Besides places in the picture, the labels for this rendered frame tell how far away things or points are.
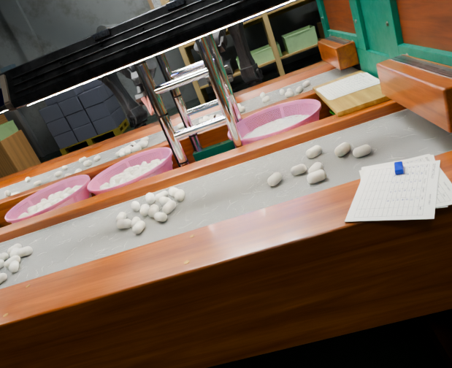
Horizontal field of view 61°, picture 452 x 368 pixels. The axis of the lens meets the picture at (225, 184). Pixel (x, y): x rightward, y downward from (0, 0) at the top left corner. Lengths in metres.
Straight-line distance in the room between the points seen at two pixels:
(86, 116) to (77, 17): 1.67
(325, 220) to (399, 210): 0.09
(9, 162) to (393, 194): 5.98
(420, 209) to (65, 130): 6.48
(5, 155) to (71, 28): 2.42
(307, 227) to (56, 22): 7.05
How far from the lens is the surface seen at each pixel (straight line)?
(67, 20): 7.37
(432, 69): 0.75
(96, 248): 0.84
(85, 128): 6.69
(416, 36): 0.89
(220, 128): 1.24
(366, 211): 0.55
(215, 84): 0.94
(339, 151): 0.78
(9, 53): 7.81
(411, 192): 0.57
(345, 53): 1.29
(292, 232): 0.55
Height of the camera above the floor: 1.05
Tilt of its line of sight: 22 degrees down
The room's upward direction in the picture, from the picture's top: 22 degrees counter-clockwise
